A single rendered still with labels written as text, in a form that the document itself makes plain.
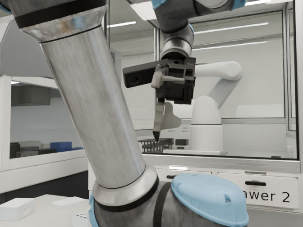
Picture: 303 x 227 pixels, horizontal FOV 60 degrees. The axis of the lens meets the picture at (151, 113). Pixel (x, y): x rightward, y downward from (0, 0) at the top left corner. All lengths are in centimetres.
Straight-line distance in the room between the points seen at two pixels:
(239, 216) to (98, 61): 30
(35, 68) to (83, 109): 124
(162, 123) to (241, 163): 61
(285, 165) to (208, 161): 29
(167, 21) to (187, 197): 43
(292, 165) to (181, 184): 77
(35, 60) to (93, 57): 126
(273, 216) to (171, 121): 70
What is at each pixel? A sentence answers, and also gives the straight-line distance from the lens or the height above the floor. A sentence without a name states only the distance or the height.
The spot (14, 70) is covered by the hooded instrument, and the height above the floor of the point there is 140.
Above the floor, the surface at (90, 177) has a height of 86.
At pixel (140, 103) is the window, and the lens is 125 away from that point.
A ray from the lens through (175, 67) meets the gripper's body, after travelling 58.
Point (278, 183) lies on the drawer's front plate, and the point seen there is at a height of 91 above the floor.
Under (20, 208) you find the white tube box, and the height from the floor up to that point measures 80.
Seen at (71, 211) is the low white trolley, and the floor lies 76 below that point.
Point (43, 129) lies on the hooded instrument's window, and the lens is 164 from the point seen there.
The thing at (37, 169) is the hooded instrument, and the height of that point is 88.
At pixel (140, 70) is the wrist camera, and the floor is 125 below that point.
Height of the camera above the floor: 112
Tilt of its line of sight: 3 degrees up
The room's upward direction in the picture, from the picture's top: straight up
